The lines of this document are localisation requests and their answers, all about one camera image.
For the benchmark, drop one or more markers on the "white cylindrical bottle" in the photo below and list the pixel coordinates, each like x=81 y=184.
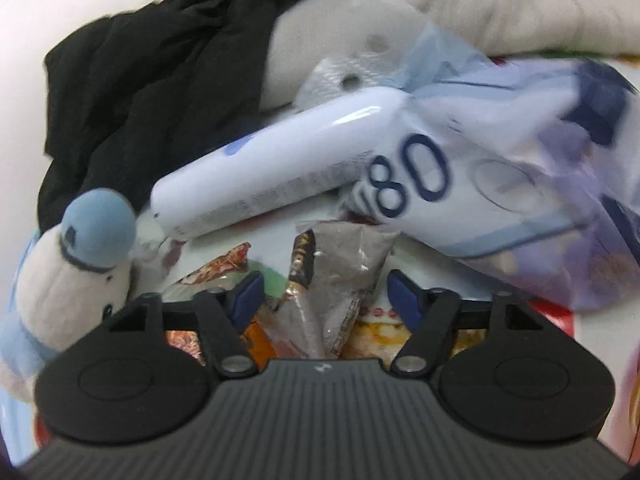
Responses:
x=301 y=156

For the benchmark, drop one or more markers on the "food print tablecloth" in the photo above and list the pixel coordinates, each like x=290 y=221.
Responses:
x=220 y=384

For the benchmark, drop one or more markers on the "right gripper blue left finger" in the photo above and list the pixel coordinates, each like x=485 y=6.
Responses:
x=244 y=300

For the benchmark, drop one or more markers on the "black clothing pile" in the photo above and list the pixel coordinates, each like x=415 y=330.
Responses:
x=140 y=94

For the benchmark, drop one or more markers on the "orange snack packet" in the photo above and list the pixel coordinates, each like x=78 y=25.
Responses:
x=258 y=345

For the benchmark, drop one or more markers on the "clear plastic bag with 80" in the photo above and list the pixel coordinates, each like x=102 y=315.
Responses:
x=526 y=170

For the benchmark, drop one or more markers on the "penguin plush toy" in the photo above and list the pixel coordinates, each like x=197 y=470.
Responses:
x=76 y=274

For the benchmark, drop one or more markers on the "grey brown snack packet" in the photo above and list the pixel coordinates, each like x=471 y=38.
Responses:
x=335 y=266

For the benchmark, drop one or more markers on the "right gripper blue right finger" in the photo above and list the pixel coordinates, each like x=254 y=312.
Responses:
x=406 y=299

